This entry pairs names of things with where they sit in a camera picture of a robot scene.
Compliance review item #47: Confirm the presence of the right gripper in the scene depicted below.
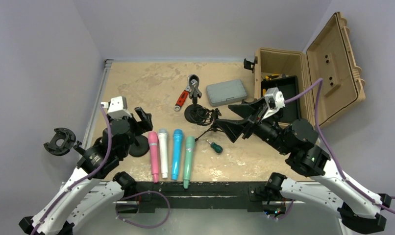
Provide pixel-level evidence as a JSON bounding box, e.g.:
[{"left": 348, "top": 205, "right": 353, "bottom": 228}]
[{"left": 214, "top": 95, "right": 290, "bottom": 154}]

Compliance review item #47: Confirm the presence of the pink microphone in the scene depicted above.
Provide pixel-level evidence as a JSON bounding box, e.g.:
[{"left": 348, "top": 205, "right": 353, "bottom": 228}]
[{"left": 148, "top": 131, "right": 159, "bottom": 184}]

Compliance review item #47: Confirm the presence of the white microphone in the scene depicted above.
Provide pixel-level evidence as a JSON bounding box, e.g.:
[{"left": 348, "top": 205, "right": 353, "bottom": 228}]
[{"left": 157, "top": 128, "right": 169, "bottom": 179}]

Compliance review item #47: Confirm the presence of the black round-base back stand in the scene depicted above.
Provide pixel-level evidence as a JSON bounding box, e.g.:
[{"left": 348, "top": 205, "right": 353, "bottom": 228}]
[{"left": 128, "top": 135, "right": 149, "bottom": 157}]

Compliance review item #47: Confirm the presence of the black round-base stand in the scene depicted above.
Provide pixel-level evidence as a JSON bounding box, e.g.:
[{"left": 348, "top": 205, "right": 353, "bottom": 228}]
[
  {"left": 128, "top": 135, "right": 149, "bottom": 157},
  {"left": 184, "top": 74, "right": 203, "bottom": 125}
]

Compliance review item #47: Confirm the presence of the blue microphone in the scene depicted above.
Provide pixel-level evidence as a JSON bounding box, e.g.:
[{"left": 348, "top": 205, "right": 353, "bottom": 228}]
[{"left": 171, "top": 129, "right": 183, "bottom": 181}]

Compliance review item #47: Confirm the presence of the black tripod shock-mount stand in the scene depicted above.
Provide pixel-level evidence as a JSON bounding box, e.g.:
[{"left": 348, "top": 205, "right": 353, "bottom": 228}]
[{"left": 188, "top": 107, "right": 225, "bottom": 142}]

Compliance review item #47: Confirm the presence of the mint green microphone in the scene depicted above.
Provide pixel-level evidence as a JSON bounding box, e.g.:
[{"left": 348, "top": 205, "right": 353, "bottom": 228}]
[{"left": 183, "top": 136, "right": 195, "bottom": 189}]

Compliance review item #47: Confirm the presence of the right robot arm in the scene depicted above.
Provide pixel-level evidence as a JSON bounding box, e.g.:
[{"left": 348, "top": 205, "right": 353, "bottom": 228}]
[{"left": 214, "top": 98, "right": 391, "bottom": 234}]

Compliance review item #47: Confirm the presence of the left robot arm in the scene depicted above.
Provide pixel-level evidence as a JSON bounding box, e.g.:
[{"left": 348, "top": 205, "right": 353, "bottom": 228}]
[{"left": 19, "top": 101, "right": 153, "bottom": 235}]

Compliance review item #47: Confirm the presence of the grey plastic tool case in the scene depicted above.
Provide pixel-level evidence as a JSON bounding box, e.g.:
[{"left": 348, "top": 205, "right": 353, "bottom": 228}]
[{"left": 206, "top": 79, "right": 248, "bottom": 107}]

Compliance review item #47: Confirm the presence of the green stubby screwdriver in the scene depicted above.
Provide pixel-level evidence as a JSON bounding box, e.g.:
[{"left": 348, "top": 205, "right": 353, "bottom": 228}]
[{"left": 207, "top": 140, "right": 223, "bottom": 154}]

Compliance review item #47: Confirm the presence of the red adjustable wrench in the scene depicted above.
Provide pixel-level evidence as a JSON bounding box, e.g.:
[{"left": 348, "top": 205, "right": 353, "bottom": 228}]
[{"left": 174, "top": 81, "right": 193, "bottom": 112}]

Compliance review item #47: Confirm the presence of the black toolbox tray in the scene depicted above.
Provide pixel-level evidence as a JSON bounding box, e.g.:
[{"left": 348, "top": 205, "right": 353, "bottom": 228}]
[{"left": 261, "top": 75, "right": 301, "bottom": 123}]

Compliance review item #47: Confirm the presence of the tan hard toolbox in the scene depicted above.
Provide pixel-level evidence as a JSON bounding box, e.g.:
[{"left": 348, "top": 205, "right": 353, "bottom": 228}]
[{"left": 244, "top": 12, "right": 366, "bottom": 128}]

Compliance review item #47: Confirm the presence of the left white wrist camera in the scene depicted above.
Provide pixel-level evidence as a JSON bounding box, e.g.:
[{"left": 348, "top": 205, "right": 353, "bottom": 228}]
[{"left": 100, "top": 96, "right": 132, "bottom": 119}]

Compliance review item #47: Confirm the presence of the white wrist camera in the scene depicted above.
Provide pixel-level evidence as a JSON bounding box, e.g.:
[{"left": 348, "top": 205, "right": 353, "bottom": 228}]
[
  {"left": 261, "top": 87, "right": 285, "bottom": 120},
  {"left": 100, "top": 96, "right": 132, "bottom": 119}
]

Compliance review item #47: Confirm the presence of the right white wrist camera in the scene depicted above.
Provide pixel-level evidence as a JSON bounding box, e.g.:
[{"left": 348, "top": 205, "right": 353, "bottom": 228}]
[{"left": 261, "top": 87, "right": 285, "bottom": 120}]

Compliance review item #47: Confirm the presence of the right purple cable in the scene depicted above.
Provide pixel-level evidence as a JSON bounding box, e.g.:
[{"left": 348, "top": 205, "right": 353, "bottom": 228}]
[{"left": 283, "top": 77, "right": 395, "bottom": 218}]

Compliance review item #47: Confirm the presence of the purple cable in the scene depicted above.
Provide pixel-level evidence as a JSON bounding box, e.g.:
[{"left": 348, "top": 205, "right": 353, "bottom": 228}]
[
  {"left": 30, "top": 105, "right": 171, "bottom": 235},
  {"left": 283, "top": 77, "right": 395, "bottom": 218}
]

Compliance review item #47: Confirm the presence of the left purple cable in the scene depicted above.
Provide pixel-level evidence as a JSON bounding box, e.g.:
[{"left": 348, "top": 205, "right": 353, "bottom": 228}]
[{"left": 30, "top": 105, "right": 171, "bottom": 235}]

